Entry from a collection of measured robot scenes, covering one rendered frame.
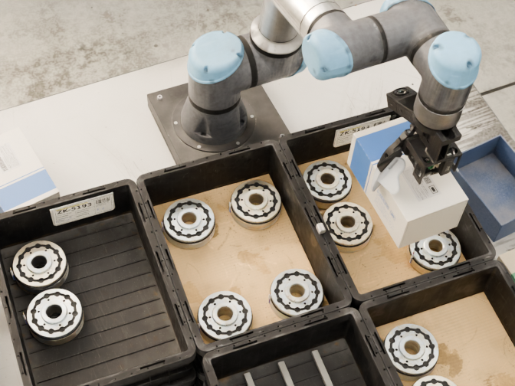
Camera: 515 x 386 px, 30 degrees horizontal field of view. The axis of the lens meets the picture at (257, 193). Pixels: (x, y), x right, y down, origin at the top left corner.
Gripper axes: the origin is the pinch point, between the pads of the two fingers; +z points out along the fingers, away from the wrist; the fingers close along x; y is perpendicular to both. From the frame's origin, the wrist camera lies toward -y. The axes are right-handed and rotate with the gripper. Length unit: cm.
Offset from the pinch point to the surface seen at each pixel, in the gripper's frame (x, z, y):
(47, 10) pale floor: -29, 112, -169
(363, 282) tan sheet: -6.7, 27.7, 4.8
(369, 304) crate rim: -11.6, 17.6, 13.3
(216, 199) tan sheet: -25.9, 27.9, -24.2
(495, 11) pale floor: 121, 111, -110
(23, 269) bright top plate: -67, 25, -21
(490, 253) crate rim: 15.0, 17.6, 12.6
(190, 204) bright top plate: -31.9, 25.1, -23.5
